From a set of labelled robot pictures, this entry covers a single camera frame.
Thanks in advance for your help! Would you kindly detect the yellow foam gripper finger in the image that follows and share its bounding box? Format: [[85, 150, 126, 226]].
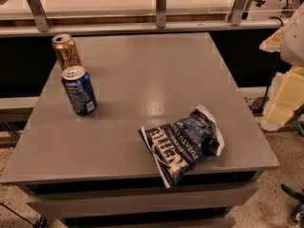
[[259, 28, 283, 52], [260, 66, 304, 131]]

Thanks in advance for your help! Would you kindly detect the blue pepsi can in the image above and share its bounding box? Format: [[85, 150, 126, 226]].
[[62, 66, 97, 115]]

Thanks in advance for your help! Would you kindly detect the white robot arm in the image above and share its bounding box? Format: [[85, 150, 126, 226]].
[[259, 4, 304, 131]]

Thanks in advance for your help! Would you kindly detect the gold soda can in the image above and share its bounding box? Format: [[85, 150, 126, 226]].
[[52, 33, 82, 70]]

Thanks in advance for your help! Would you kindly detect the green tool on floor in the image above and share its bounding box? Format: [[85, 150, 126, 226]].
[[280, 184, 304, 203]]

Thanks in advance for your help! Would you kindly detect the blue kettle chips bag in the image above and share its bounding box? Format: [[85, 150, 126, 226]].
[[139, 104, 224, 189]]

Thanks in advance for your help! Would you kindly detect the grey drawer cabinet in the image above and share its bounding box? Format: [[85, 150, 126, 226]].
[[1, 33, 278, 228]]

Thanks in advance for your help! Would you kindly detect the black hanging cable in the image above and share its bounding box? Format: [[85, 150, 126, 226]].
[[250, 16, 285, 114]]

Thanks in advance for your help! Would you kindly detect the right metal railing bracket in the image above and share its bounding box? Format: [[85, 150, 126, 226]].
[[228, 0, 247, 26]]

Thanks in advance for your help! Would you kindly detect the metal railing bracket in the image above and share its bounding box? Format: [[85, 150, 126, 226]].
[[228, 0, 247, 26], [156, 0, 166, 29], [27, 0, 50, 32]]

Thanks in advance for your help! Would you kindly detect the middle metal railing bracket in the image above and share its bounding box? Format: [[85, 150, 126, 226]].
[[156, 0, 166, 29]]

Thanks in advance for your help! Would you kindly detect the left metal railing bracket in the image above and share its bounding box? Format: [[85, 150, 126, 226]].
[[27, 0, 50, 32]]

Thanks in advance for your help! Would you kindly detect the black cable on floor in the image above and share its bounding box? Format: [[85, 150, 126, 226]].
[[0, 201, 48, 228]]

